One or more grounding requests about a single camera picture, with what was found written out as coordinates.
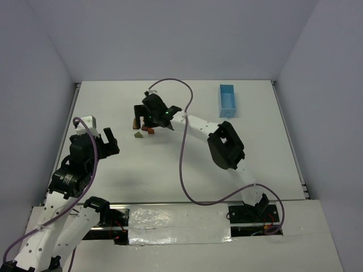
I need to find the light brown rectangular block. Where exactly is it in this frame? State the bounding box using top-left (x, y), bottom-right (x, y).
top-left (133, 118), bottom-right (140, 130)

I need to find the blue rectangular box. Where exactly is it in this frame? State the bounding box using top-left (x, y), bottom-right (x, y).
top-left (218, 84), bottom-right (237, 118)

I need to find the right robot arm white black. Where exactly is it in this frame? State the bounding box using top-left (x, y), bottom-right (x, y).
top-left (133, 91), bottom-right (269, 217)

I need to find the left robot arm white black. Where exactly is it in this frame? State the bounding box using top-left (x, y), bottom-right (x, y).
top-left (1, 127), bottom-right (120, 271)

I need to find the green triangular block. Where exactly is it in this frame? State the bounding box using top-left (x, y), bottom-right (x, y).
top-left (134, 131), bottom-right (143, 138)

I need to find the silver tape patch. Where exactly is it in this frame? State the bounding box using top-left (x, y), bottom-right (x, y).
top-left (128, 203), bottom-right (232, 245)

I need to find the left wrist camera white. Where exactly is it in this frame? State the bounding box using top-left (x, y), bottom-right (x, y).
top-left (74, 115), bottom-right (99, 137)

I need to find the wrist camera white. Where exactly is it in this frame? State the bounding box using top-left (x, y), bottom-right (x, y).
top-left (144, 90), bottom-right (158, 97)
top-left (74, 115), bottom-right (99, 137)

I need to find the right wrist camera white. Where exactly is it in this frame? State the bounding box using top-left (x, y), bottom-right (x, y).
top-left (144, 90), bottom-right (158, 97)

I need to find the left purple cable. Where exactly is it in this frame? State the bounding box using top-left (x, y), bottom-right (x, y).
top-left (2, 117), bottom-right (100, 272)

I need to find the purple cable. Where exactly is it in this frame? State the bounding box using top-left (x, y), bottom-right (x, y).
top-left (146, 78), bottom-right (285, 236)
top-left (2, 117), bottom-right (100, 272)

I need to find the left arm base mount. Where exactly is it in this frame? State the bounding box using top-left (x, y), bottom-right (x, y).
top-left (83, 209), bottom-right (130, 245)

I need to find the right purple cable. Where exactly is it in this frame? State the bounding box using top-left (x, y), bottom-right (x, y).
top-left (146, 78), bottom-right (285, 236)

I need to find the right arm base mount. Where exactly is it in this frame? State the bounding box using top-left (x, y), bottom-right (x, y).
top-left (226, 204), bottom-right (280, 237)

